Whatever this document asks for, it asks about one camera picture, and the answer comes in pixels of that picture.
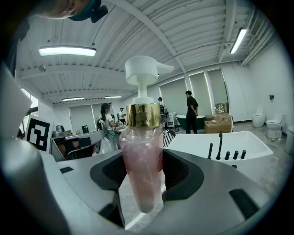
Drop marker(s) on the teal head-worn camera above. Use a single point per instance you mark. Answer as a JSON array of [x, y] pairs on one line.
[[92, 10]]

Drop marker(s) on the long ceiling light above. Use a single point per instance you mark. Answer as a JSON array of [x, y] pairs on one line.
[[113, 97], [67, 51], [73, 99], [238, 40]]

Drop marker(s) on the cardboard box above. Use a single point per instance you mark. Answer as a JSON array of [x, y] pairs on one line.
[[219, 125]]

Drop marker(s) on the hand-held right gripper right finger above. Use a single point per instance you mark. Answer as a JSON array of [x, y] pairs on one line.
[[211, 183]]

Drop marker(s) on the black and white striped object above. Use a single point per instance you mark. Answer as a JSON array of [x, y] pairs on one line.
[[169, 137]]

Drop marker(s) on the black bathtub faucet spout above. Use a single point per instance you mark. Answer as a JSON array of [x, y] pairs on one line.
[[220, 147]]

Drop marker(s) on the person's head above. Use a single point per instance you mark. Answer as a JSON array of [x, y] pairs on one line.
[[58, 9]]

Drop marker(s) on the white bathtub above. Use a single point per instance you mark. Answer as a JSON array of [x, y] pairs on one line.
[[195, 144]]

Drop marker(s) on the dark green bathtub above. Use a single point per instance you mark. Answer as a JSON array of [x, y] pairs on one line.
[[181, 121]]

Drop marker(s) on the pink pump bottle gold collar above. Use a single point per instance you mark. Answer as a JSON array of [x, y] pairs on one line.
[[142, 156]]

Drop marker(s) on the black bathtub faucet knob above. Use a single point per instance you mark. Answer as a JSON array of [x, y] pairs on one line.
[[227, 155], [243, 154], [235, 154]]

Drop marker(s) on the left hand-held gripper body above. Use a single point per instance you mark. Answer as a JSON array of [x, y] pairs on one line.
[[25, 174]]

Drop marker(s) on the grey window blind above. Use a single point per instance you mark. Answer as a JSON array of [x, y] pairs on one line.
[[173, 96], [218, 88], [199, 91]]

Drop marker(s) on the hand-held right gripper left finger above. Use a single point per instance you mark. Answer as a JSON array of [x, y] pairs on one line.
[[80, 179]]

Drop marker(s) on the white equipment cart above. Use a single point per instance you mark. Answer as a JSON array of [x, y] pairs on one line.
[[172, 121]]

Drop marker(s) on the white toilet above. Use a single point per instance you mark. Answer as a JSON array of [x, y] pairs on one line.
[[258, 119], [290, 140], [274, 127]]

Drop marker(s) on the small black wall box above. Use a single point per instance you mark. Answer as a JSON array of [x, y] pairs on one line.
[[271, 96]]

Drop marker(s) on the black bathtub hand shower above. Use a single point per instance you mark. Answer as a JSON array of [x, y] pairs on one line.
[[210, 151]]

